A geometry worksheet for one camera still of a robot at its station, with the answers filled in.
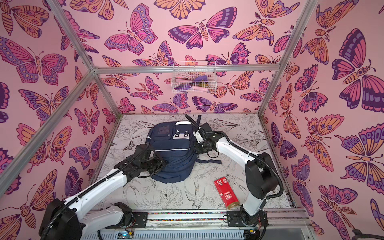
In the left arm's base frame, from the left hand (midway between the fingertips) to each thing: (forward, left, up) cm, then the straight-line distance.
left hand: (170, 160), depth 81 cm
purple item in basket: (+47, -17, +21) cm, 54 cm away
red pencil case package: (-13, -31, -12) cm, 35 cm away
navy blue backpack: (+15, 0, -4) cm, 16 cm away
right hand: (+10, -14, -2) cm, 18 cm away
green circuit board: (-32, +21, -15) cm, 41 cm away
